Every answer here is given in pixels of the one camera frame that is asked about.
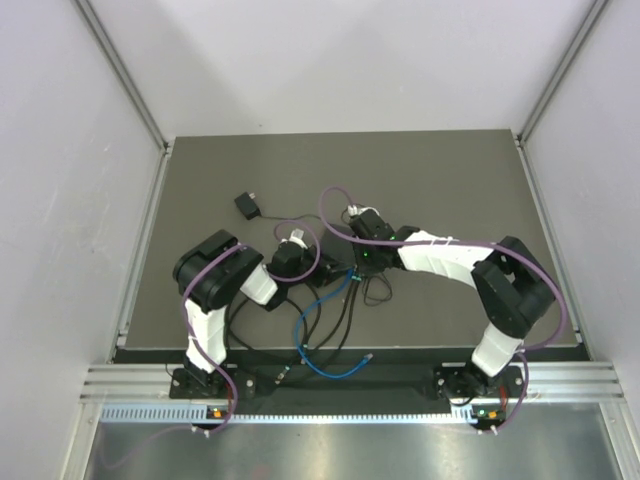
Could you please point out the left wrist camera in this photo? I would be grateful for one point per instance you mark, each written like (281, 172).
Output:
(287, 263)

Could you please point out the grey slotted cable duct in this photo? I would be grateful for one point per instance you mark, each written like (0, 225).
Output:
(203, 414)

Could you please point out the left aluminium frame post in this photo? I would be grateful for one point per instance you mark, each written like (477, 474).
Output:
(96, 27)

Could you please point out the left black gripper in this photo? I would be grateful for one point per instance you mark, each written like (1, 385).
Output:
(328, 269)

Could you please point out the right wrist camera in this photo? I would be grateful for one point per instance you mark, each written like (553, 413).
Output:
(368, 225)

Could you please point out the black network switch box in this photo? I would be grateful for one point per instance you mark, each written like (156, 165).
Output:
(332, 244)

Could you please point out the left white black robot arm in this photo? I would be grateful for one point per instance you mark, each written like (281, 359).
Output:
(211, 274)

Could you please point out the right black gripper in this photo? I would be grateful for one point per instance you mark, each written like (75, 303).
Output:
(364, 268)

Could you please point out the black power adapter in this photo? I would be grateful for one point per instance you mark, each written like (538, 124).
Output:
(247, 206)

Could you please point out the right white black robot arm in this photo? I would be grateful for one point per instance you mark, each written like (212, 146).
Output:
(514, 290)

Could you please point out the aluminium frame post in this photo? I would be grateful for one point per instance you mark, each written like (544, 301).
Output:
(96, 27)
(568, 57)

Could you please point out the right aluminium frame post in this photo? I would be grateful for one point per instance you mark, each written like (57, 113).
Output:
(568, 57)

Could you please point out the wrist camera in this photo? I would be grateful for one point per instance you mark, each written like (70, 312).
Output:
(287, 263)
(368, 225)

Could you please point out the front aluminium frame rail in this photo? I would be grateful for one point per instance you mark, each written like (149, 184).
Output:
(549, 382)

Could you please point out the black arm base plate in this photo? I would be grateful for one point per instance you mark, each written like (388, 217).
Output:
(435, 382)

